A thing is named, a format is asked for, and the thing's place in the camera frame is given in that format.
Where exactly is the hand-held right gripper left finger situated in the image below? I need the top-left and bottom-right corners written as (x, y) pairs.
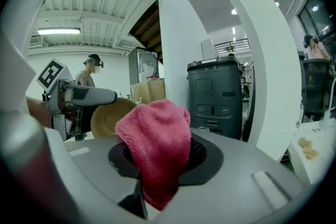
top-left (44, 127), bottom-right (148, 220)

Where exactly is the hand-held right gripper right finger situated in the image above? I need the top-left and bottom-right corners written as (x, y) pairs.
top-left (157, 127), bottom-right (312, 224)

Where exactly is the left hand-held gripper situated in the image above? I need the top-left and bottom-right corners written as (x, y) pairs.
top-left (35, 58), bottom-right (118, 142)

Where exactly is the tan wooden bowl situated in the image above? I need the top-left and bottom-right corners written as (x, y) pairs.
top-left (90, 98), bottom-right (138, 140)

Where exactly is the pink cloth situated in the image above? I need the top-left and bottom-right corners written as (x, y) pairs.
top-left (114, 99), bottom-right (192, 212)

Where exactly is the person's left forearm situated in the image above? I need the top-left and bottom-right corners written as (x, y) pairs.
top-left (26, 97), bottom-right (53, 129)

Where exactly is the grey metal cabinet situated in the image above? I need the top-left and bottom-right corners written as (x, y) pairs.
top-left (128, 46), bottom-right (160, 86)

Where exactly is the large cardboard box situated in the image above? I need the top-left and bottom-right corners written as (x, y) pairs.
top-left (130, 78), bottom-right (166, 105)

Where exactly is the long ceiling lamp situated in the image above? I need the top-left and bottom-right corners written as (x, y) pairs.
top-left (36, 27), bottom-right (81, 36)

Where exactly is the wooden staircase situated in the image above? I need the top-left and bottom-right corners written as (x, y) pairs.
top-left (128, 0), bottom-right (164, 65)

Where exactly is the ceiling air vent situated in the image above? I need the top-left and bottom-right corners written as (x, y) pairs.
top-left (29, 36), bottom-right (43, 47)

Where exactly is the yellow sponge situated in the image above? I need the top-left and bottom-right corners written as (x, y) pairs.
top-left (298, 137), bottom-right (313, 150)
top-left (301, 147), bottom-right (320, 161)

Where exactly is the black plastic machine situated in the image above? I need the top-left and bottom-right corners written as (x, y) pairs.
top-left (186, 56), bottom-right (244, 140)

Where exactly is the clear water bottle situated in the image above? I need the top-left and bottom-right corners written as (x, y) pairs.
top-left (295, 102), bottom-right (305, 129)

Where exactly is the white sink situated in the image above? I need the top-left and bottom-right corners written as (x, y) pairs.
top-left (287, 118), bottom-right (336, 184)

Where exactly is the black balcony railing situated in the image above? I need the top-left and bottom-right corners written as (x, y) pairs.
top-left (214, 38), bottom-right (250, 56)

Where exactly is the dark framed window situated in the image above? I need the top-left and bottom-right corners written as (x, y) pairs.
top-left (298, 0), bottom-right (335, 40)

